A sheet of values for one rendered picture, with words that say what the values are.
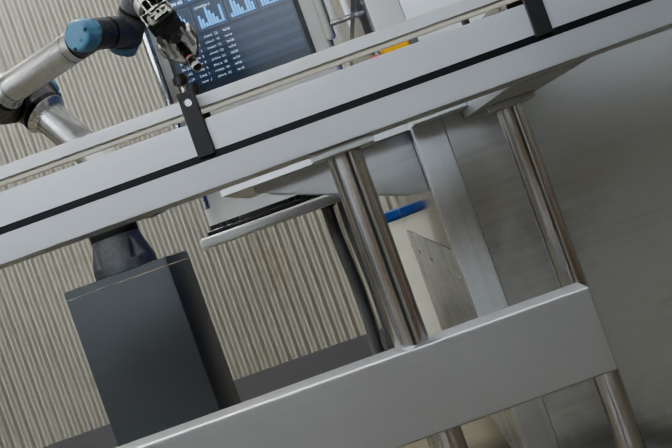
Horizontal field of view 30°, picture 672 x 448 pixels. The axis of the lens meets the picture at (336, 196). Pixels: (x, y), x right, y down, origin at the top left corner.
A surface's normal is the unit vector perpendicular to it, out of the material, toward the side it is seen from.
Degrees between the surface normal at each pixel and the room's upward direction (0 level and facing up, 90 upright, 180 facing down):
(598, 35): 90
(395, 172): 90
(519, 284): 90
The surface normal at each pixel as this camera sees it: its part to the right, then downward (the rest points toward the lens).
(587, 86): -0.01, 0.00
